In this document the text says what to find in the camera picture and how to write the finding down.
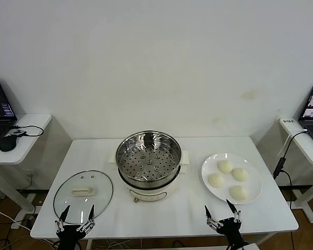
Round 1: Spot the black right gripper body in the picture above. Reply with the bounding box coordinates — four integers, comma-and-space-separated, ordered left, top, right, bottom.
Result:
215, 218, 247, 250

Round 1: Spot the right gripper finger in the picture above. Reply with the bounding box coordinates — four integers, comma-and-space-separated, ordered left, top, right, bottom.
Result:
225, 199, 242, 224
204, 205, 220, 231

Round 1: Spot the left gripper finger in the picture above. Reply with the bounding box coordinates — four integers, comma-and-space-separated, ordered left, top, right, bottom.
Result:
77, 204, 96, 232
54, 205, 70, 232

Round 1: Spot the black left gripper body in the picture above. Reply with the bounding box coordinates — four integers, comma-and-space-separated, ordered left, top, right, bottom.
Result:
56, 225, 87, 250

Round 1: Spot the white steamed baozi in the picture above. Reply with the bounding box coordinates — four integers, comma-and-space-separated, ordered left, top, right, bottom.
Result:
231, 167, 249, 182
207, 173, 225, 188
217, 159, 234, 173
228, 185, 249, 202

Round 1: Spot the round glass pot lid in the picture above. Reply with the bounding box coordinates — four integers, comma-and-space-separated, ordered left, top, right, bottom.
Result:
53, 170, 114, 225

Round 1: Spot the steel perforated steamer basket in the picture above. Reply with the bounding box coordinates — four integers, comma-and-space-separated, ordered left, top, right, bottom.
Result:
115, 131, 183, 183

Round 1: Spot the white round plate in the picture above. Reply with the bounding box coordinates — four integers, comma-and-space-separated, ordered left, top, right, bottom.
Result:
201, 152, 263, 205

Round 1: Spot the cream electric cooker base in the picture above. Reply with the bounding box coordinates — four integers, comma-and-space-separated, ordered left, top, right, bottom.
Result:
108, 150, 190, 204

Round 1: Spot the white side desk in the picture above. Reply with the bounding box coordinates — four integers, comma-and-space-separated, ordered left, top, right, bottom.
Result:
0, 113, 53, 217
278, 118, 313, 223

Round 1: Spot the black computer mouse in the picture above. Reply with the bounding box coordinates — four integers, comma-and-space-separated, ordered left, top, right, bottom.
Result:
0, 135, 17, 152

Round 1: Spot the white labelled remote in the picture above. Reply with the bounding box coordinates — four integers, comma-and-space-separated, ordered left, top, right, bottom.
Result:
280, 117, 302, 136

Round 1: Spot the white floor cable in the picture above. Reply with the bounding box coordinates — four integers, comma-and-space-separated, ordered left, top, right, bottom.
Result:
0, 204, 32, 231

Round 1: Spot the black cable with adapter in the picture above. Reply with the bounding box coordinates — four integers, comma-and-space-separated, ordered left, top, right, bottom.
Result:
273, 129, 309, 211

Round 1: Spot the white thin desk cable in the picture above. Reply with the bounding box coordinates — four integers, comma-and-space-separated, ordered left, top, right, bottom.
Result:
278, 127, 306, 157

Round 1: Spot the black cable with dongle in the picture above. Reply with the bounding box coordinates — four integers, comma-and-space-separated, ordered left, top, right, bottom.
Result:
10, 124, 44, 138

